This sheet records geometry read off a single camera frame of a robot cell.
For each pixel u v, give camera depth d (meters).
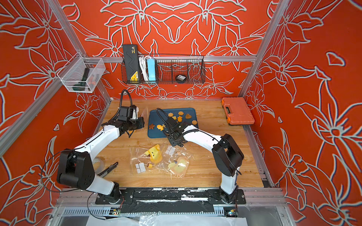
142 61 0.87
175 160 0.85
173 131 0.67
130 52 0.85
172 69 0.90
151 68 0.90
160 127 1.00
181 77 0.95
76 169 0.43
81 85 0.80
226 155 0.44
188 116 1.07
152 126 1.00
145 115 0.92
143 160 0.87
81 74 0.91
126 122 0.67
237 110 1.07
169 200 0.73
